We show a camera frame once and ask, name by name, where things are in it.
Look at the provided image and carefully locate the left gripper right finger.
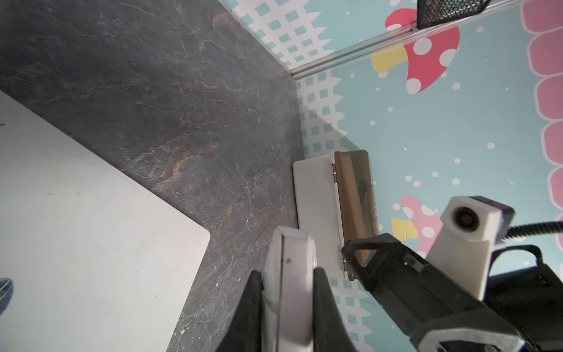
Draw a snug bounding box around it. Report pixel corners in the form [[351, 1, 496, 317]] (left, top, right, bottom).
[[313, 268, 356, 352]]

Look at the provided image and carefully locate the brown lidded storage box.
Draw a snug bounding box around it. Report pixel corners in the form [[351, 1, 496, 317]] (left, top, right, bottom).
[[293, 150, 378, 281]]

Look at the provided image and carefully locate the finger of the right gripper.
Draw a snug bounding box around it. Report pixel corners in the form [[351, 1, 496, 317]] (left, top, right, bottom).
[[342, 234, 488, 334]]

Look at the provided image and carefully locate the silver laptop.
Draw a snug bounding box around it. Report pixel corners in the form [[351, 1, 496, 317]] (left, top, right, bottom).
[[1, 95, 211, 351]]

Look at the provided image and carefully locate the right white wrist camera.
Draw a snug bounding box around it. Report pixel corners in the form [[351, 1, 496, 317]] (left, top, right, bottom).
[[426, 196, 515, 300]]

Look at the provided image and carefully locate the black wire mesh basket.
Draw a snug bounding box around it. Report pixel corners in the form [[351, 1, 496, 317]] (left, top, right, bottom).
[[416, 0, 491, 29]]

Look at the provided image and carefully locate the white wireless mouse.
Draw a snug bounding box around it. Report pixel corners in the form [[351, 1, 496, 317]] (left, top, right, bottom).
[[262, 226, 317, 351]]

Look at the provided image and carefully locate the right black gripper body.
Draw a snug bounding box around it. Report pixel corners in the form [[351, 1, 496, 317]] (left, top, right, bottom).
[[411, 246, 562, 351]]

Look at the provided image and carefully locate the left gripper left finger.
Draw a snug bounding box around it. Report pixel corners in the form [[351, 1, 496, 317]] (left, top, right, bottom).
[[216, 271, 263, 352]]

